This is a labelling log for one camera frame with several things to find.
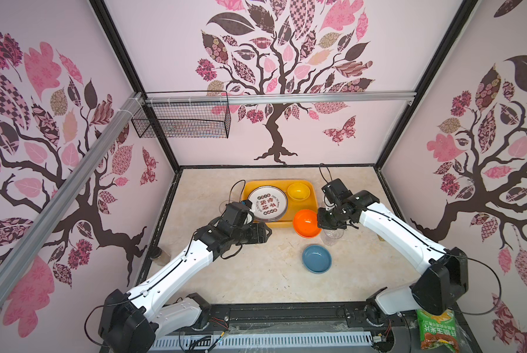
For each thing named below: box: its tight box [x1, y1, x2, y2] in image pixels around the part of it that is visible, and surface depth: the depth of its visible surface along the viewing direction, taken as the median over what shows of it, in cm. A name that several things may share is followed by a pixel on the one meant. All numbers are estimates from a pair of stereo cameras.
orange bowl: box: [292, 208, 322, 239], surface depth 82 cm
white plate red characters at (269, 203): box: [248, 185, 288, 223], surface depth 104 cm
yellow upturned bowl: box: [287, 182, 311, 201], surface depth 106 cm
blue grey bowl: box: [301, 244, 332, 275], surface depth 86 cm
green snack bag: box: [416, 308, 461, 353], surface depth 69 cm
